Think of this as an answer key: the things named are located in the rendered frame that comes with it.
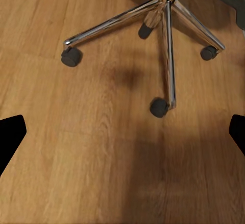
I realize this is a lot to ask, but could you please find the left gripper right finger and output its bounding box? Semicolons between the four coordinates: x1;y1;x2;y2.
229;114;245;155

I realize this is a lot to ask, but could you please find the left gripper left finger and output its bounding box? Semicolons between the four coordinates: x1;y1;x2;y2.
0;115;27;176

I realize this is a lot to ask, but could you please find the swivel chair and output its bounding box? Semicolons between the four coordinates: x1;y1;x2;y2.
61;0;245;118

